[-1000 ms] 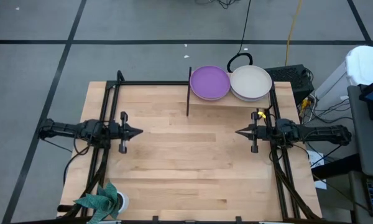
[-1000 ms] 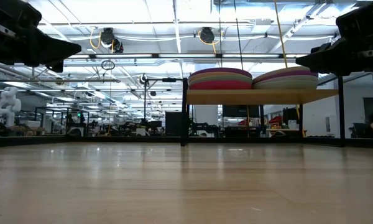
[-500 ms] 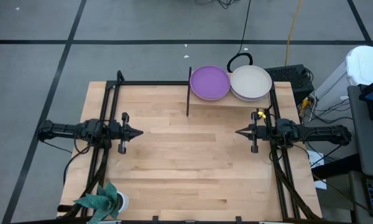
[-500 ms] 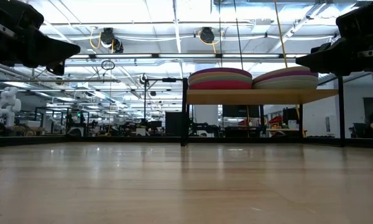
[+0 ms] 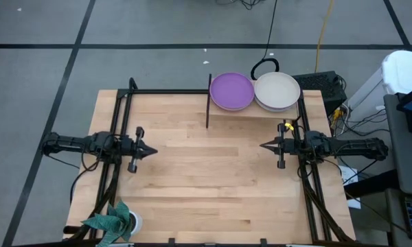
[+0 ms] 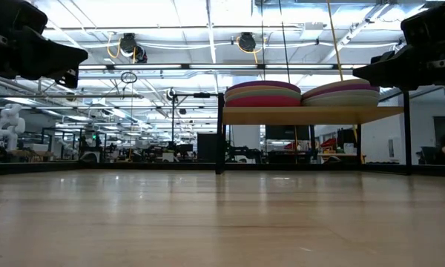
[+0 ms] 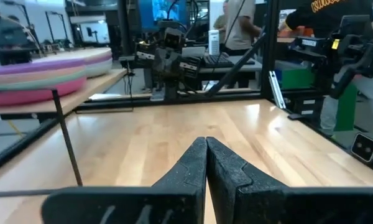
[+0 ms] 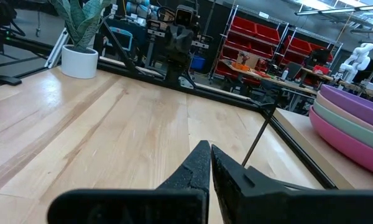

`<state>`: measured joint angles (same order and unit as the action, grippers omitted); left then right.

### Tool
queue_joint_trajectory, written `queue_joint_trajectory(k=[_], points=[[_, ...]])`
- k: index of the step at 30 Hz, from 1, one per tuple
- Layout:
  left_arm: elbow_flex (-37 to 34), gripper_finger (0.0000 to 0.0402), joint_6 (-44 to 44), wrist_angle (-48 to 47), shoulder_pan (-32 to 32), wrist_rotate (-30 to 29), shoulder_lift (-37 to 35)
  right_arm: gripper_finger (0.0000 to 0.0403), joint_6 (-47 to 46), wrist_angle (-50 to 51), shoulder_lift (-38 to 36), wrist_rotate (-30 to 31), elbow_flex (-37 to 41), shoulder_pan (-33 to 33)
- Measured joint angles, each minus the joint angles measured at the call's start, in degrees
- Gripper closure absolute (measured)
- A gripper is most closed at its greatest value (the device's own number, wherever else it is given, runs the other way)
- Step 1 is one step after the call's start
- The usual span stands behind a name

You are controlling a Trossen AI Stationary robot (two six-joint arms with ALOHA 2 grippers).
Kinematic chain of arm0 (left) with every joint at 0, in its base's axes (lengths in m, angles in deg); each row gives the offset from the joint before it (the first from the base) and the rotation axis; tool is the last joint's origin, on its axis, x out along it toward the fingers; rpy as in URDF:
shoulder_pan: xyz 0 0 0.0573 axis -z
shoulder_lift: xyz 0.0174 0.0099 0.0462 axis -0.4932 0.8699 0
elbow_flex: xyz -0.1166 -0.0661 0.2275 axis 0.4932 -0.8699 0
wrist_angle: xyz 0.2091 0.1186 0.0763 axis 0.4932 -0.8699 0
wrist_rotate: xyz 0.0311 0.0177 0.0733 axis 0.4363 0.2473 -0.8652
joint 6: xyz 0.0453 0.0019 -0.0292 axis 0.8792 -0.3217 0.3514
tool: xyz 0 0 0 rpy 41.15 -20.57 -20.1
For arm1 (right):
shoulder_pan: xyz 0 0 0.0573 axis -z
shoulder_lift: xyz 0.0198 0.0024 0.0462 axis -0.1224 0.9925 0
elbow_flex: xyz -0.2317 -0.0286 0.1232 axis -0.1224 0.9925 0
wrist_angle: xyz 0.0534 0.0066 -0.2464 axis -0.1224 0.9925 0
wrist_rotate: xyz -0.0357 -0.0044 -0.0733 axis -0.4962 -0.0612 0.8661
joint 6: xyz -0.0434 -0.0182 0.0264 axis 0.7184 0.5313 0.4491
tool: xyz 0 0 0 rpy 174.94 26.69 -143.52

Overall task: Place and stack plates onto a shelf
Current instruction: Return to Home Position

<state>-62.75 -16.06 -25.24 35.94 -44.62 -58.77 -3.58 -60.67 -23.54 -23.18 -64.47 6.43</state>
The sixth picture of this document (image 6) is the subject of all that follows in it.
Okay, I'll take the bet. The yellow hanging cable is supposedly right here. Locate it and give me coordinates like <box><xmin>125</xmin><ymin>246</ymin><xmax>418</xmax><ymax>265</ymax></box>
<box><xmin>326</xmin><ymin>0</ymin><xmax>365</xmax><ymax>164</ymax></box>

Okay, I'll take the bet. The black hanging wire loop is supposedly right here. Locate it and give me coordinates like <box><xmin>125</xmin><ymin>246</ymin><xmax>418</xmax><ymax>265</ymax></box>
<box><xmin>119</xmin><ymin>70</ymin><xmax>139</xmax><ymax>85</ymax></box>

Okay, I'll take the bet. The black monitor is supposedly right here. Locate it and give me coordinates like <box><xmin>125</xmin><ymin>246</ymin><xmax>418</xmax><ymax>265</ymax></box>
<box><xmin>265</xmin><ymin>125</ymin><xmax>311</xmax><ymax>141</ymax></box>
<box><xmin>337</xmin><ymin>128</ymin><xmax>357</xmax><ymax>148</ymax></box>

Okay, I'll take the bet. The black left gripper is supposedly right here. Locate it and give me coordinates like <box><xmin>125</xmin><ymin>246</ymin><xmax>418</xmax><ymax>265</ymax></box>
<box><xmin>0</xmin><ymin>27</ymin><xmax>89</xmax><ymax>90</ymax></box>

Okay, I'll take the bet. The black hanging cable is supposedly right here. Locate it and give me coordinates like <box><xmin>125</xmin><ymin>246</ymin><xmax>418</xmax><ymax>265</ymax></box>
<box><xmin>259</xmin><ymin>0</ymin><xmax>267</xmax><ymax>82</ymax></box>
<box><xmin>277</xmin><ymin>0</ymin><xmax>292</xmax><ymax>85</ymax></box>

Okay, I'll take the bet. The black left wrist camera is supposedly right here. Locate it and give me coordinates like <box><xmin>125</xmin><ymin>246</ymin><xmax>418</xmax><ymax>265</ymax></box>
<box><xmin>0</xmin><ymin>0</ymin><xmax>48</xmax><ymax>36</ymax></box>

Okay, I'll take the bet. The wooden shelf with black legs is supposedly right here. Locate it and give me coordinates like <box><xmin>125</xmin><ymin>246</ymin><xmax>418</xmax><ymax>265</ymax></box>
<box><xmin>214</xmin><ymin>90</ymin><xmax>412</xmax><ymax>176</ymax></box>

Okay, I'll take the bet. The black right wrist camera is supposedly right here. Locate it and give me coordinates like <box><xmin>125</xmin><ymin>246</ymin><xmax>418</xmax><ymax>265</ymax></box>
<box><xmin>400</xmin><ymin>2</ymin><xmax>445</xmax><ymax>46</ymax></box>

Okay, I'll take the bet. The black office chair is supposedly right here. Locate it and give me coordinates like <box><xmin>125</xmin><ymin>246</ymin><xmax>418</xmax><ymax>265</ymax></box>
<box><xmin>415</xmin><ymin>146</ymin><xmax>438</xmax><ymax>165</ymax></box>

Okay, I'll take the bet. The black table border strip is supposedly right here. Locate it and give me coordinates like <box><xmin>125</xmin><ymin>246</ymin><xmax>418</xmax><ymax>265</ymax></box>
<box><xmin>0</xmin><ymin>161</ymin><xmax>445</xmax><ymax>177</ymax></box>

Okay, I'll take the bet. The grey horizontal pipe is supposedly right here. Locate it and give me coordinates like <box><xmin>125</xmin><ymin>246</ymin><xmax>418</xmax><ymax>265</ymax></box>
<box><xmin>0</xmin><ymin>93</ymin><xmax>145</xmax><ymax>99</ymax></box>

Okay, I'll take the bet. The peach orange plate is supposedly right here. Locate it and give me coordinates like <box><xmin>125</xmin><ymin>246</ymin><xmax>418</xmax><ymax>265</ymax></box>
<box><xmin>225</xmin><ymin>85</ymin><xmax>302</xmax><ymax>98</ymax></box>

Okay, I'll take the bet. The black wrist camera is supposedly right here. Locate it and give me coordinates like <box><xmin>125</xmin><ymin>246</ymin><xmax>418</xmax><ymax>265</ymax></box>
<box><xmin>400</xmin><ymin>2</ymin><xmax>445</xmax><ymax>46</ymax></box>
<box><xmin>0</xmin><ymin>0</ymin><xmax>48</xmax><ymax>36</ymax></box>

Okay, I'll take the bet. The long ceiling light bar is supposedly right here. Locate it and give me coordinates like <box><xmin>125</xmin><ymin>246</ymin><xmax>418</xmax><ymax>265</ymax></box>
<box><xmin>77</xmin><ymin>63</ymin><xmax>368</xmax><ymax>71</ymax></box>

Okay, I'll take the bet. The black box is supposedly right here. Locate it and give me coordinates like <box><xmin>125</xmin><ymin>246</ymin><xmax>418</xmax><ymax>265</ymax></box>
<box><xmin>197</xmin><ymin>132</ymin><xmax>218</xmax><ymax>162</ymax></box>

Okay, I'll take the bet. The black metal workstation frame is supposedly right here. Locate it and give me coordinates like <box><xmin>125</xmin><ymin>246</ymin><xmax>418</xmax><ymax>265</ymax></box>
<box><xmin>171</xmin><ymin>91</ymin><xmax>231</xmax><ymax>150</ymax></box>

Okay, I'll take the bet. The light green plate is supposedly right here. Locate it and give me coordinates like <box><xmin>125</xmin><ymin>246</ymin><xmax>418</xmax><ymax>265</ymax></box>
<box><xmin>225</xmin><ymin>88</ymin><xmax>303</xmax><ymax>103</ymax></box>

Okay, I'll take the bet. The pale peach plate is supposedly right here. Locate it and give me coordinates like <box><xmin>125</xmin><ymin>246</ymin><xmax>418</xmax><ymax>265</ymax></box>
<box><xmin>303</xmin><ymin>78</ymin><xmax>376</xmax><ymax>93</ymax></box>

